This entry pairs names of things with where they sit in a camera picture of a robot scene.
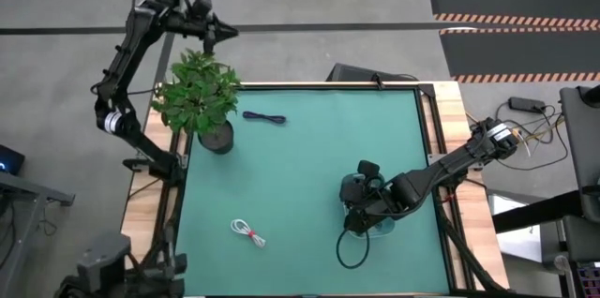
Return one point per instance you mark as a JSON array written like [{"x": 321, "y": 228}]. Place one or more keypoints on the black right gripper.
[{"x": 386, "y": 197}]

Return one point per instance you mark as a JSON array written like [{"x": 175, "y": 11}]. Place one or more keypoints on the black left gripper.
[{"x": 201, "y": 26}]

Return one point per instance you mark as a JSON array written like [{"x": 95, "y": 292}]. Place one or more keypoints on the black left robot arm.
[{"x": 123, "y": 59}]

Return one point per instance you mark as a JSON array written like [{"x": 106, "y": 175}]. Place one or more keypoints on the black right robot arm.
[{"x": 450, "y": 167}]

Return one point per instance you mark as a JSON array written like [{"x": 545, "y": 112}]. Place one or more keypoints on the green leafy plant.
[{"x": 197, "y": 87}]

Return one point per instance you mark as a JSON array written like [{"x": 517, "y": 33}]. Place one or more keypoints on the teal table mat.
[{"x": 290, "y": 181}]

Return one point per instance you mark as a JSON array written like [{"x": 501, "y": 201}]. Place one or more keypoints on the black plant pot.
[{"x": 218, "y": 141}]

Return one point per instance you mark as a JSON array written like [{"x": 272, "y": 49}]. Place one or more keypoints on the black power adapter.
[{"x": 527, "y": 104}]

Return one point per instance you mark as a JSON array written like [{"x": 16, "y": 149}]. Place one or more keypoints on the black laptop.
[{"x": 9, "y": 159}]

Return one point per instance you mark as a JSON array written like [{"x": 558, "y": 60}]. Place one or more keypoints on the grey metal desk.
[{"x": 28, "y": 190}]

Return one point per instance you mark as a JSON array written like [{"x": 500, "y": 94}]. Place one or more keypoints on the dark grey equipment box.
[{"x": 100, "y": 256}]

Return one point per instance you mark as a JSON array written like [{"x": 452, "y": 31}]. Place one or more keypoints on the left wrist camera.
[{"x": 202, "y": 4}]

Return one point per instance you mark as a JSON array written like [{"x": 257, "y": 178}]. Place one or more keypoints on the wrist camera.
[
  {"x": 369, "y": 169},
  {"x": 202, "y": 4}
]

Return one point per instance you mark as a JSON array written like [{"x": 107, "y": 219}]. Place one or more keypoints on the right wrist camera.
[{"x": 369, "y": 169}]

